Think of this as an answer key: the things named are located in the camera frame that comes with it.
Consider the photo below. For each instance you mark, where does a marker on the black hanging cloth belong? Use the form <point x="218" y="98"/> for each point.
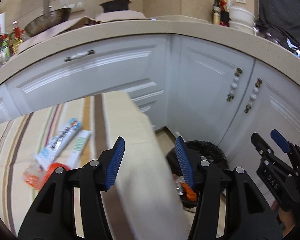
<point x="279" y="22"/>

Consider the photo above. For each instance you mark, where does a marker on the green white small tube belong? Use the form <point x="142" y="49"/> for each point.
<point x="79" y="146"/>

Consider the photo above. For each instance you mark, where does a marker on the drawer handle centre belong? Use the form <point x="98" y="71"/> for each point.
<point x="79" y="55"/>

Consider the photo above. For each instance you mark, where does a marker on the cabinet door handle left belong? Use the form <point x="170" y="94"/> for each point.
<point x="234" y="85"/>

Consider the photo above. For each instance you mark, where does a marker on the red plastic bag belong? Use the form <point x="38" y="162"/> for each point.
<point x="53" y="166"/>

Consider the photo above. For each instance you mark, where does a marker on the cabinet door handle right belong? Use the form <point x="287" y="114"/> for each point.
<point x="253" y="95"/>

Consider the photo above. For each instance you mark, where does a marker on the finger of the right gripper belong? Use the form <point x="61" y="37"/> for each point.
<point x="283" y="144"/>
<point x="263" y="149"/>

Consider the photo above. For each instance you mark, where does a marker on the silver foil wrapper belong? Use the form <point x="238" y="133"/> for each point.
<point x="179" y="180"/>

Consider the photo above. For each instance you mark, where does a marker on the beige stove cover cloth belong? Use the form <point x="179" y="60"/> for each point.
<point x="80" y="23"/>

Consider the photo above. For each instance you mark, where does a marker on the dark oil bottle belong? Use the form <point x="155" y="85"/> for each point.
<point x="216" y="12"/>

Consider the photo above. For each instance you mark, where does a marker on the black trash bin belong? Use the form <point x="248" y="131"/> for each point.
<point x="209" y="154"/>

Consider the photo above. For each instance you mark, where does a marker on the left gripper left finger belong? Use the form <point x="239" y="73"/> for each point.
<point x="68" y="193"/>

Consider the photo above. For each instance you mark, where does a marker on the blue white toothpaste tube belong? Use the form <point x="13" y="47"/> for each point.
<point x="58" y="143"/>

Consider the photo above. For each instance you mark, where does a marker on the striped tablecloth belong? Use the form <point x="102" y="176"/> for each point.
<point x="143" y="202"/>

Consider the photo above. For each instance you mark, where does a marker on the black lidded pot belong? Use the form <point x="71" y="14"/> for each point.
<point x="115" y="5"/>

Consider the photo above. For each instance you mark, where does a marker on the person's right hand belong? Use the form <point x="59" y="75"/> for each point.
<point x="286" y="217"/>

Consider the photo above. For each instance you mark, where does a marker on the cabinet door handle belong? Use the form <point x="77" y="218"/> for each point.
<point x="253" y="95"/>
<point x="234" y="85"/>

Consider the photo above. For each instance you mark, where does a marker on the clear orange printed wrapper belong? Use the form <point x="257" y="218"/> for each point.
<point x="35" y="175"/>

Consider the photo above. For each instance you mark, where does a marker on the orange plastic bag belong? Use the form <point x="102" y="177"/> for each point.
<point x="189" y="194"/>

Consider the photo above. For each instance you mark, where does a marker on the white stacked bowls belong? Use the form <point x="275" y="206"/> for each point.
<point x="241" y="19"/>

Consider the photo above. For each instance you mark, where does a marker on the steel wok pan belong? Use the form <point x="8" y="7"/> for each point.
<point x="47" y="20"/>

